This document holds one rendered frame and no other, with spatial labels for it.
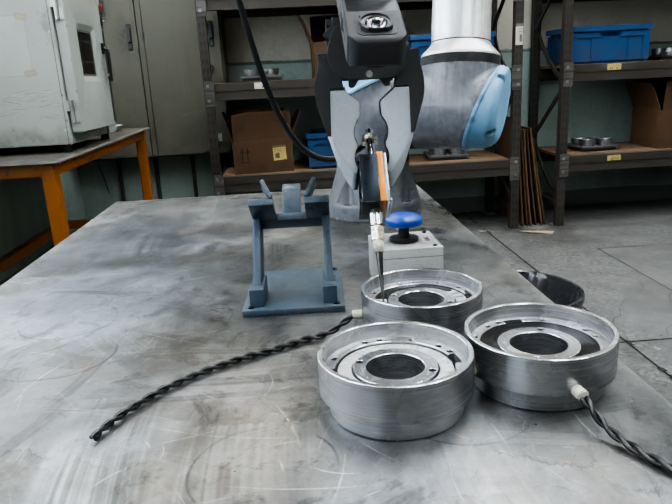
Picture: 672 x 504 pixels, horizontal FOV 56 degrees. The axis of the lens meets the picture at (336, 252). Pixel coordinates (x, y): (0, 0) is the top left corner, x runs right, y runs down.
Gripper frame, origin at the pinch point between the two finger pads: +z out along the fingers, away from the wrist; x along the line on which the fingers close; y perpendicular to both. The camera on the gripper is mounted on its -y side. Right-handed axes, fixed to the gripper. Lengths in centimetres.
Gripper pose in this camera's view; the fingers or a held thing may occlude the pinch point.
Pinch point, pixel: (372, 175)
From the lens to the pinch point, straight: 58.7
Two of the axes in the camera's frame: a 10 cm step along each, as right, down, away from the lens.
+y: -0.2, -2.8, 9.6
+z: 0.5, 9.6, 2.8
